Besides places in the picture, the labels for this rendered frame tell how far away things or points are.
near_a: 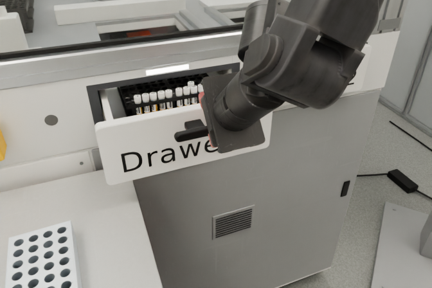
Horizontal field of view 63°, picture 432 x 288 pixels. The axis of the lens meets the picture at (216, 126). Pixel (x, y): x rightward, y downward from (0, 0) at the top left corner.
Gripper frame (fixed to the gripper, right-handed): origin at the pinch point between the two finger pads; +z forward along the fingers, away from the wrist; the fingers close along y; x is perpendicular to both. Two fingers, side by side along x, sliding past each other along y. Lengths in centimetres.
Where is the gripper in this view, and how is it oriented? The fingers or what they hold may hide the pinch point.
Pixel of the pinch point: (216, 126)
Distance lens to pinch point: 55.3
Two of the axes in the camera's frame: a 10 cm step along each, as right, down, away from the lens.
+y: -2.4, -9.6, 1.7
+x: -9.3, 1.8, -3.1
